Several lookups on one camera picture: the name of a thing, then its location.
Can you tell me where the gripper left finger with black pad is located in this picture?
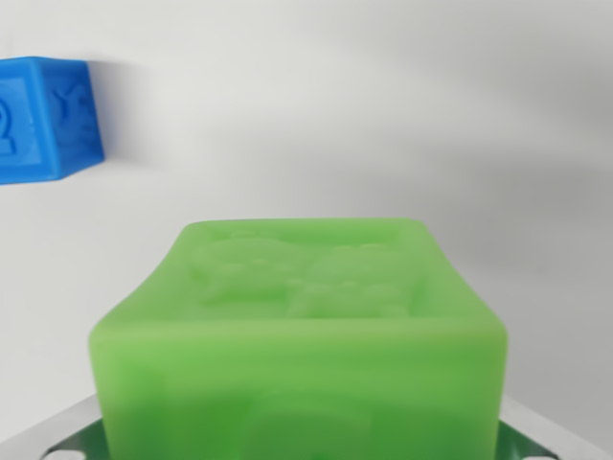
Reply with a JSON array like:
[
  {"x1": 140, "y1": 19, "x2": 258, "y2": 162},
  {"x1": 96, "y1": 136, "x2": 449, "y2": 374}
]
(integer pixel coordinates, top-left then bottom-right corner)
[{"x1": 0, "y1": 394, "x2": 113, "y2": 460}]

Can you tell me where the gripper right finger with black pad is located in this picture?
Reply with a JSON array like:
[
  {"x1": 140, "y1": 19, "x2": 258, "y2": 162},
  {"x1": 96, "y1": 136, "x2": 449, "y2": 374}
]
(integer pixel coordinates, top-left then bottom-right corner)
[{"x1": 496, "y1": 395, "x2": 613, "y2": 460}]

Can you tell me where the green embossed cube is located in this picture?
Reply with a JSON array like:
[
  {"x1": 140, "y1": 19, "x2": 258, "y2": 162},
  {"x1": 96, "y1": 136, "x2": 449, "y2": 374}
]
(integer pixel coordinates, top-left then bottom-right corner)
[{"x1": 86, "y1": 217, "x2": 510, "y2": 460}]

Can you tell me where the blue embossed cube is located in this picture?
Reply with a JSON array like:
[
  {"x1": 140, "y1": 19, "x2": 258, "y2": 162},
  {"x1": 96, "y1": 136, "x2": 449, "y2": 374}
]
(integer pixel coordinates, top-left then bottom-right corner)
[{"x1": 0, "y1": 56, "x2": 105, "y2": 185}]

